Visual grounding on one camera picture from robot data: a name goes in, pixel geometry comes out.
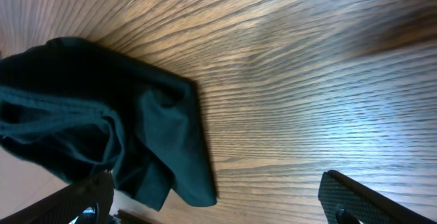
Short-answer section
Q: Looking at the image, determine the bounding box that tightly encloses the black t-shirt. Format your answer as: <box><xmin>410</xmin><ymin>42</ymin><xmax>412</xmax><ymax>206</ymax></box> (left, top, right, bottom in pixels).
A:
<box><xmin>1</xmin><ymin>37</ymin><xmax>216</xmax><ymax>210</ymax></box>

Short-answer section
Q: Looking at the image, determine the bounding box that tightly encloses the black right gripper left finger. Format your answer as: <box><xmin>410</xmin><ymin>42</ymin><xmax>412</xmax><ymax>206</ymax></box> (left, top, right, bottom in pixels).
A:
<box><xmin>1</xmin><ymin>171</ymin><xmax>114</xmax><ymax>224</ymax></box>

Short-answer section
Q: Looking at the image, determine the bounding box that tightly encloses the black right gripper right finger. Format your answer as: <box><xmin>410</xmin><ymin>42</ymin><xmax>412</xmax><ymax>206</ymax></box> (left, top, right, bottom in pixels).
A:
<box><xmin>318</xmin><ymin>170</ymin><xmax>436</xmax><ymax>224</ymax></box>

